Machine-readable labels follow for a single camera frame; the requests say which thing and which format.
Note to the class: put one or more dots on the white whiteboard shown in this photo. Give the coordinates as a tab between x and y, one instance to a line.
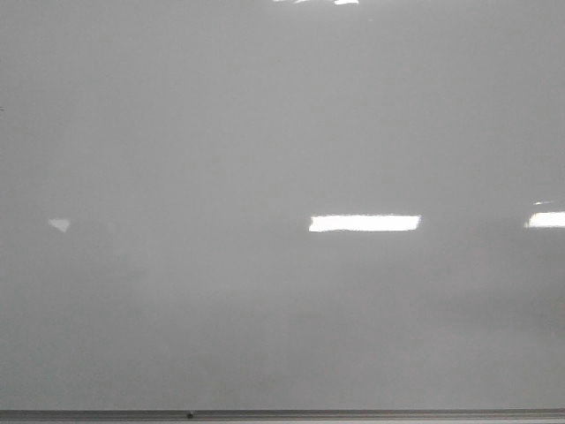
281	205

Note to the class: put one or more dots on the aluminium whiteboard frame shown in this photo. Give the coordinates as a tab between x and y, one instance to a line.
535	414

